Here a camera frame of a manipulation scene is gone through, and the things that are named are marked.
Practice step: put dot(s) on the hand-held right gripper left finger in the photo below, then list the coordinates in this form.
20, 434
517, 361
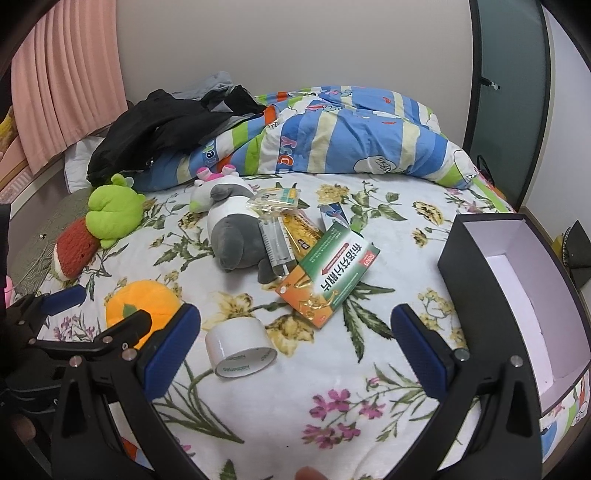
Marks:
171, 346

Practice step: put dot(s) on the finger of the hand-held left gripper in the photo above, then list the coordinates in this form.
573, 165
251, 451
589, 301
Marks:
115, 334
64, 296

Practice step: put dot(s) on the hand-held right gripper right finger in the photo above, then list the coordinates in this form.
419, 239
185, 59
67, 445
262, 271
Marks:
415, 350

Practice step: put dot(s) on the white tape roll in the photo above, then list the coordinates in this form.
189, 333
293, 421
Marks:
235, 339

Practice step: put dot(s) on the black cardboard box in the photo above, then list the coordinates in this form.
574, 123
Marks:
475, 277

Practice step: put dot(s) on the green orange medicine box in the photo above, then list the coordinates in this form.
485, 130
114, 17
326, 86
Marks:
332, 272

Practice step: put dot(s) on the clear plastic syringe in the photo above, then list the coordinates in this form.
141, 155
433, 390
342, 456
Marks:
274, 244

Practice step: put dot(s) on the blue white tube box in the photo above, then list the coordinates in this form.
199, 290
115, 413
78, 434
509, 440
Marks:
334, 214

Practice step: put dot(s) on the yellow bread packet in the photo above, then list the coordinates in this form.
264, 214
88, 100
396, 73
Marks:
302, 233

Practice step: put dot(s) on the person's right hand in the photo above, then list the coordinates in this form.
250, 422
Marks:
308, 474

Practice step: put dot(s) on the orange plush toy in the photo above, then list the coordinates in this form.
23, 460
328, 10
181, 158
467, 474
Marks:
138, 300

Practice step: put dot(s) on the red plush toy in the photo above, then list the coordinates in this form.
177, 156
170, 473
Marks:
74, 249

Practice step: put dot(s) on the grey patterned mat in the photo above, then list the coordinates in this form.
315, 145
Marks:
37, 240

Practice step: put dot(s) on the green frog plush toy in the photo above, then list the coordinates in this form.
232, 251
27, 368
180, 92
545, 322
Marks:
113, 207

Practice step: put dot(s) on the grey white plush toy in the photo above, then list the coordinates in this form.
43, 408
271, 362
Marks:
235, 235

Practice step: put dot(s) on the white pillow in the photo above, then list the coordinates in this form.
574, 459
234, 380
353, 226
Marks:
76, 164

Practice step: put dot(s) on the pink striped plush toy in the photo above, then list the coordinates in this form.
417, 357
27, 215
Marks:
214, 174

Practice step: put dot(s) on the yellow bag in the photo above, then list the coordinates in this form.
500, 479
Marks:
558, 243

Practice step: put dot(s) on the clear packet with yellow box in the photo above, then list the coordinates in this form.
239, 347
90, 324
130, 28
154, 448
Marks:
277, 198

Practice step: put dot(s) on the black jacket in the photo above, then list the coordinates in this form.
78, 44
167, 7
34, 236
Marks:
161, 124

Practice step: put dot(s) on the pink curtain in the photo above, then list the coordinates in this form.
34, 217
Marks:
69, 83

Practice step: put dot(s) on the striped cartoon quilt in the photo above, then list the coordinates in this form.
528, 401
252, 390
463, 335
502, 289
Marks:
346, 134

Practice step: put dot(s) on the grey clothing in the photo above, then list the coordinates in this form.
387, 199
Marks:
217, 83

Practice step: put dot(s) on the frosted glass door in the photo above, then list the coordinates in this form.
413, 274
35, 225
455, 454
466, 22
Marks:
512, 69

